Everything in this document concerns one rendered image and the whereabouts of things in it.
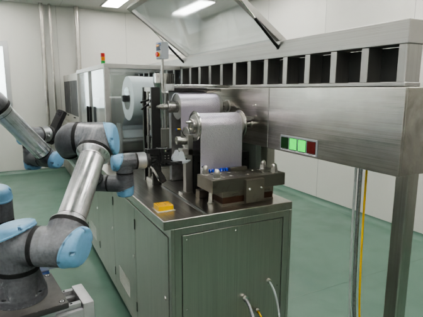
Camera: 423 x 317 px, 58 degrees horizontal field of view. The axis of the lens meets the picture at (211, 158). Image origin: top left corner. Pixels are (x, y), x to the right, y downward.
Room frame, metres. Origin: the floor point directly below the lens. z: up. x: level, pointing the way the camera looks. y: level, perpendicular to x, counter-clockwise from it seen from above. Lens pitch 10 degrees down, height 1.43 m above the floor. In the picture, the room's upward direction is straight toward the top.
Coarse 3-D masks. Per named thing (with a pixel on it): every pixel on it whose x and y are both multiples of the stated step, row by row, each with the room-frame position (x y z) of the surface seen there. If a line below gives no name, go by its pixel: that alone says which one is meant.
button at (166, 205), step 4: (156, 204) 1.64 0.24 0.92; (160, 204) 1.64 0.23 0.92; (164, 204) 1.64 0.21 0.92; (168, 204) 1.64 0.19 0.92; (172, 204) 1.65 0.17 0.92; (156, 208) 1.64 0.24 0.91; (160, 208) 1.61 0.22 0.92; (164, 208) 1.62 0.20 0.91; (168, 208) 1.63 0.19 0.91; (172, 208) 1.64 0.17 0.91
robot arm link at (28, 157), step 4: (24, 148) 1.72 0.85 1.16; (24, 152) 1.73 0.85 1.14; (28, 152) 1.72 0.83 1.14; (24, 156) 1.73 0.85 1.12; (28, 156) 1.71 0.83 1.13; (32, 156) 1.70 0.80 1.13; (24, 160) 1.73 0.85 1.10; (28, 160) 1.71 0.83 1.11; (32, 160) 1.70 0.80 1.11; (24, 164) 1.73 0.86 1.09; (28, 164) 1.72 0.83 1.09; (32, 164) 1.72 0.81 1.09; (36, 164) 1.70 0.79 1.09; (28, 168) 1.72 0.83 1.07; (32, 168) 1.72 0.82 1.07; (36, 168) 1.73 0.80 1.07; (40, 168) 1.76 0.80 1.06
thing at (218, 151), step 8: (200, 136) 1.85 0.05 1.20; (208, 136) 1.87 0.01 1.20; (216, 136) 1.89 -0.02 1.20; (224, 136) 1.91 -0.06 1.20; (232, 136) 1.93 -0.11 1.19; (240, 136) 1.95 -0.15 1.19; (200, 144) 1.85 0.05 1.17; (208, 144) 1.87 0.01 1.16; (216, 144) 1.89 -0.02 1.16; (224, 144) 1.91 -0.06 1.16; (232, 144) 1.93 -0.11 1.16; (240, 144) 1.96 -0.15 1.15; (200, 152) 1.85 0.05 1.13; (208, 152) 1.87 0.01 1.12; (216, 152) 1.89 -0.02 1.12; (224, 152) 1.91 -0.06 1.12; (232, 152) 1.93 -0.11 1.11; (240, 152) 1.96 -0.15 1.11; (200, 160) 1.85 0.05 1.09; (208, 160) 1.87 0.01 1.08; (216, 160) 1.89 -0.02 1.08; (224, 160) 1.91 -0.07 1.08; (232, 160) 1.93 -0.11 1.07; (240, 160) 1.96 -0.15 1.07; (200, 168) 1.85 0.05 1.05; (208, 168) 1.87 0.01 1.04; (216, 168) 1.89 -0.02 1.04
